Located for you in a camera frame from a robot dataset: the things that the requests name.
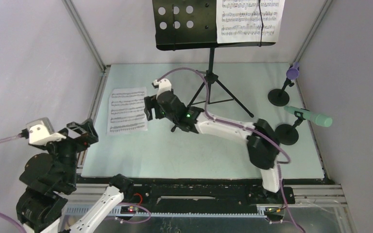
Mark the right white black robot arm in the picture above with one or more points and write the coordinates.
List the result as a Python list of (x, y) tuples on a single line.
[(259, 138)]

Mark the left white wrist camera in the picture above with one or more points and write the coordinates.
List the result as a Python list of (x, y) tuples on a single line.
[(40, 132)]

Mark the black music stand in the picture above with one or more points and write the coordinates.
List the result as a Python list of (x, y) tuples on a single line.
[(191, 24)]

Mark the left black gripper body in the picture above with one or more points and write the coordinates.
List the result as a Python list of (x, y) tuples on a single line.
[(68, 148)]

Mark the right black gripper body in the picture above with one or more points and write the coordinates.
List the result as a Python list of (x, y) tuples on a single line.
[(151, 103)]

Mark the black round microphone stand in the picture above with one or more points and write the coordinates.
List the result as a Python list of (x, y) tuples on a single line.
[(279, 97), (288, 134)]

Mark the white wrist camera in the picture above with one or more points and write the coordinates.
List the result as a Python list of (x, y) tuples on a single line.
[(162, 86), (40, 132)]

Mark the green toy microphone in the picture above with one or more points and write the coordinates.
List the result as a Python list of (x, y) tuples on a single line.
[(316, 118)]

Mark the white sheet music page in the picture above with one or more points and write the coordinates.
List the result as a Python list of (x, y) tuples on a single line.
[(126, 111), (240, 21)]

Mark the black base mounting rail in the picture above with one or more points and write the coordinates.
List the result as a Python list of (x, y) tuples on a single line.
[(207, 197)]

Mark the aluminium frame rail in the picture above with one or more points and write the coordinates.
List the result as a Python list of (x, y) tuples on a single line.
[(101, 79)]

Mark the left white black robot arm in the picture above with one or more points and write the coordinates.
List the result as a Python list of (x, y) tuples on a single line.
[(51, 174)]

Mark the purple toy microphone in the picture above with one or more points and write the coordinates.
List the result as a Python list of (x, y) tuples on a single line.
[(293, 71)]

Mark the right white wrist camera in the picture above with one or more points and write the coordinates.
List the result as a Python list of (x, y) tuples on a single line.
[(162, 86)]

